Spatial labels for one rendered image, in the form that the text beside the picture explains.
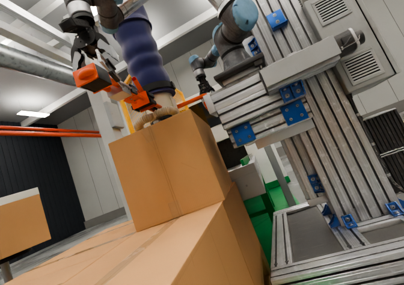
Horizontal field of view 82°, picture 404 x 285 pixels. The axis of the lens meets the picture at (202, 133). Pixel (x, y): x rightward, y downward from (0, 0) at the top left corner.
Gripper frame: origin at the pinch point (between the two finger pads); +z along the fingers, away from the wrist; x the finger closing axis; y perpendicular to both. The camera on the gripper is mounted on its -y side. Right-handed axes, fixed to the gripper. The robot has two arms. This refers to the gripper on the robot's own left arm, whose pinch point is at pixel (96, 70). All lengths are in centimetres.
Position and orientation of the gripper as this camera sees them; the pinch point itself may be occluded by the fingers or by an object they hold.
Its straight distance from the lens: 81.9
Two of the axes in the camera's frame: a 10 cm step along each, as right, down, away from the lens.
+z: 3.6, 9.2, -1.4
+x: -9.2, 3.8, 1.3
